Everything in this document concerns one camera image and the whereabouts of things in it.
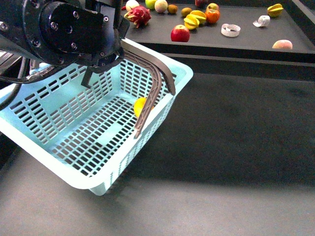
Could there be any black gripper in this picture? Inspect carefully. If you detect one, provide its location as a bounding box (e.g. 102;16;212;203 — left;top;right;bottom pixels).
39;0;129;88

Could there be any grey basket handle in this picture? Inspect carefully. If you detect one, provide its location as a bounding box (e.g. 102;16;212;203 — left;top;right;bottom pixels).
121;39;176;139

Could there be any yellow orange mango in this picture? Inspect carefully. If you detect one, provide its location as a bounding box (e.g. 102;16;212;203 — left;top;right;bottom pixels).
133;97;147;118

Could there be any light blue plastic basket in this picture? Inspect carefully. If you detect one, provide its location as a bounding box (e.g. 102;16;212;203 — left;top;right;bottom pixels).
0;38;194;196

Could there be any white dragon fruit half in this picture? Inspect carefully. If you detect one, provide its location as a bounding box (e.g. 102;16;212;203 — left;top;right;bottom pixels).
121;0;140;11

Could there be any pink dragon fruit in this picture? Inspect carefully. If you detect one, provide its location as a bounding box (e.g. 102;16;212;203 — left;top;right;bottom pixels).
124;5;151;28

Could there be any green apple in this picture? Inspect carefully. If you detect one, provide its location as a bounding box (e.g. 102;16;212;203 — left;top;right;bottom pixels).
145;0;157;10

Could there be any pale round melon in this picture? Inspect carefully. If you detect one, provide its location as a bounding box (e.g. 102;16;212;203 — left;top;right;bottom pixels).
155;0;168;13

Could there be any brown kiwi left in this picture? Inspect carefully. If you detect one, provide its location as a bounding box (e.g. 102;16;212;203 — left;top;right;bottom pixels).
167;4;178;14

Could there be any large red apple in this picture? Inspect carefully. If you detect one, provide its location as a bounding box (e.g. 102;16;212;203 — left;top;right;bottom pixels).
170;25;190;42

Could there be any yellow starfruit front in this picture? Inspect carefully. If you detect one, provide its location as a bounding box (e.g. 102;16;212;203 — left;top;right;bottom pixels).
184;14;199;30

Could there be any yellow starfruit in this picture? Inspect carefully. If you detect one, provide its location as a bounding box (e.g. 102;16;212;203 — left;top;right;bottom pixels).
267;3;284;18
184;14;199;30
190;10;206;24

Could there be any yellow starfruit back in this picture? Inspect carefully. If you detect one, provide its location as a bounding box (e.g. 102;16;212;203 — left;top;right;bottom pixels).
190;10;206;24

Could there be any dark purple plum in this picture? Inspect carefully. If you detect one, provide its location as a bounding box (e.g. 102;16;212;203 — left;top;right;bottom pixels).
195;0;209;8

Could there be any orange persimmon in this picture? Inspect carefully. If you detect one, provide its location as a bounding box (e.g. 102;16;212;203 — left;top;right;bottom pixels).
205;9;220;24

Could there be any red yellow apple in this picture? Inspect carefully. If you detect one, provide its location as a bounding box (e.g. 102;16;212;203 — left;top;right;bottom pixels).
206;3;220;11

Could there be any small white tape roll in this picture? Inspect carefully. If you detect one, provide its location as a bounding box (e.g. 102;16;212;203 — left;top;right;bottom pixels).
253;15;270;28

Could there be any black display tray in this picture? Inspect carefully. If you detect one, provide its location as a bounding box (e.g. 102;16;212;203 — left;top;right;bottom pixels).
127;0;315;63

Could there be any yellow starfruit far right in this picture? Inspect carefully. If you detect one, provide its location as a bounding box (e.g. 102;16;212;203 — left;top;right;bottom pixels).
267;3;284;18

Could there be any pink peach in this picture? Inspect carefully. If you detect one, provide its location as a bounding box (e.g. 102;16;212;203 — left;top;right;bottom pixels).
272;39;293;50

